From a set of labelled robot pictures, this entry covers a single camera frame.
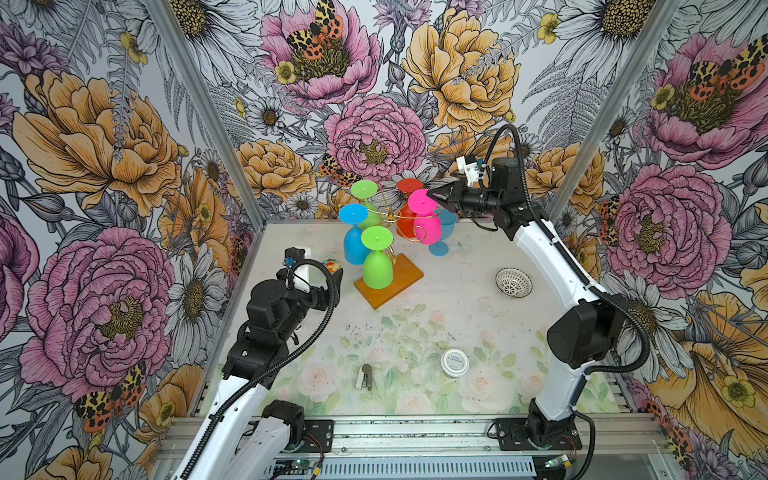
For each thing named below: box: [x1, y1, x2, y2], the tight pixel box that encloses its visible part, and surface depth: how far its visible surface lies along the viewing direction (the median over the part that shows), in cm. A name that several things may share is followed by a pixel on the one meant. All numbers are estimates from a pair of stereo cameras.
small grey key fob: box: [355, 363, 373, 391], surface depth 84 cm
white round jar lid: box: [440, 348, 470, 377], surface depth 81 cm
